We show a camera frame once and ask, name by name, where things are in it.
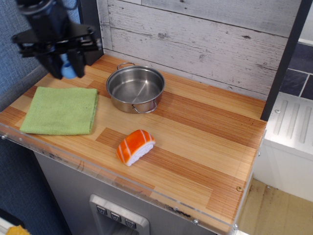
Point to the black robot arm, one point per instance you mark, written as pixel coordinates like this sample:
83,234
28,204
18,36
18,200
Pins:
43,4

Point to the small steel pot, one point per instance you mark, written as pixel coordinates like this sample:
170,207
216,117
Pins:
135,89

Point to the yellow object at corner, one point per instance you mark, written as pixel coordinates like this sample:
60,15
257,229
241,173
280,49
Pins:
17,230

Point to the white ribbed side counter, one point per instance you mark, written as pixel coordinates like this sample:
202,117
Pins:
285,159

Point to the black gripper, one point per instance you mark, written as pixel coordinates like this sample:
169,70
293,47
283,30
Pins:
53,33

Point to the toy salmon sushi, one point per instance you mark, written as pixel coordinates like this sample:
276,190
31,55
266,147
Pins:
134,146

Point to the left black frame post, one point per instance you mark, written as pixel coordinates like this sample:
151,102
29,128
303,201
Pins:
88,14

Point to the green cloth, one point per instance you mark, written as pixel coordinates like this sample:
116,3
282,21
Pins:
61,111

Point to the silver dispenser panel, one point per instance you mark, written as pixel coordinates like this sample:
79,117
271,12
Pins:
113,219

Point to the clear acrylic edge strip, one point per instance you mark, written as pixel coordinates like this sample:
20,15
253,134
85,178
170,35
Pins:
73,180

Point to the black frame post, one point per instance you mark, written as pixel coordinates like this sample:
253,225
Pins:
294,36
88,14

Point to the right black frame post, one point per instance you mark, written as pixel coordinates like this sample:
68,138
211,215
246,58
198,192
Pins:
294,36

